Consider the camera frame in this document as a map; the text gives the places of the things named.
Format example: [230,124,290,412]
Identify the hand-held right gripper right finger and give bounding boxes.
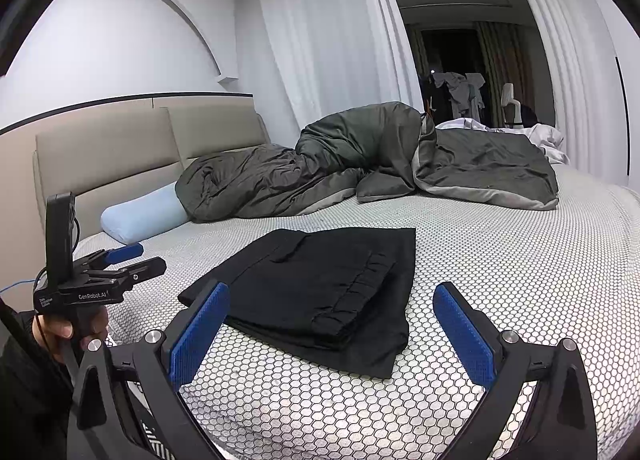
[432,281,598,460]

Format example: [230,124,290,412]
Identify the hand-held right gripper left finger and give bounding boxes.
[67,280,232,460]

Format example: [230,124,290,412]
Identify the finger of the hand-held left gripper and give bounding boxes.
[120,256,168,288]
[75,242,145,271]

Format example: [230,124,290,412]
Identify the black pants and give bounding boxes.
[177,227,417,380]

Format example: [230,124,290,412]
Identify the person's left forearm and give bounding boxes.
[0,310,81,460]

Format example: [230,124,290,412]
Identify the person's left hand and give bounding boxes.
[32,306,109,367]

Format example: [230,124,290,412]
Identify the light blue pillow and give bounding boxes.
[100,182,191,245]

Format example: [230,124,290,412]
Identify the bed with white honeycomb cover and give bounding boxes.
[75,162,640,460]

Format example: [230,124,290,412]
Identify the beige padded headboard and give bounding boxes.
[0,92,271,311]

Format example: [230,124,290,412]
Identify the dark grey duvet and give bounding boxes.
[175,102,560,221]

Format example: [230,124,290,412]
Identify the white bedsheet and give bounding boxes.
[435,117,571,165]

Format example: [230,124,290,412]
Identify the white chair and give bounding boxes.
[500,83,538,131]

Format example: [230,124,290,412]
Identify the hanging pale clothes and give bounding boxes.
[432,70,487,121]

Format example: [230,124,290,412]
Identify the white wardrobe door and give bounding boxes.
[595,4,640,185]

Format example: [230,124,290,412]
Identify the patterned brown curtain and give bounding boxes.
[475,20,536,110]

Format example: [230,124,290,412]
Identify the white sheer curtain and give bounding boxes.
[252,0,423,131]
[500,0,601,165]

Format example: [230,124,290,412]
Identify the thin blue cable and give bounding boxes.
[0,279,40,295]

